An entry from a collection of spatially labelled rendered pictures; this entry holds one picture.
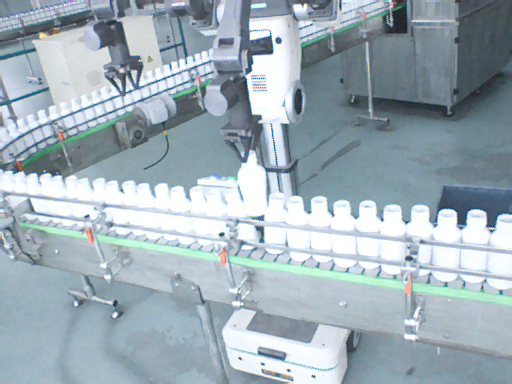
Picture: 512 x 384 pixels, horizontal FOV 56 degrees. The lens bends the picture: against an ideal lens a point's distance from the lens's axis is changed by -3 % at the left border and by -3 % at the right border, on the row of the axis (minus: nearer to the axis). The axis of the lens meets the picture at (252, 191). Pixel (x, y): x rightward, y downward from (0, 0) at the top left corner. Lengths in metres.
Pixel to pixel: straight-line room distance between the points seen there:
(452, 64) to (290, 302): 3.70
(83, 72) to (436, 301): 4.45
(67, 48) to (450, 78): 3.54
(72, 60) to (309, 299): 4.17
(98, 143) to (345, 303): 1.78
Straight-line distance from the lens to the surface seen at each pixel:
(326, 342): 2.10
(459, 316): 1.23
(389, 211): 1.16
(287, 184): 1.94
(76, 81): 5.16
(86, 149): 2.67
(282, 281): 1.30
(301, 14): 1.75
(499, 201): 1.72
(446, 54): 4.75
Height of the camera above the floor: 1.75
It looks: 27 degrees down
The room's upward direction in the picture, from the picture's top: 10 degrees counter-clockwise
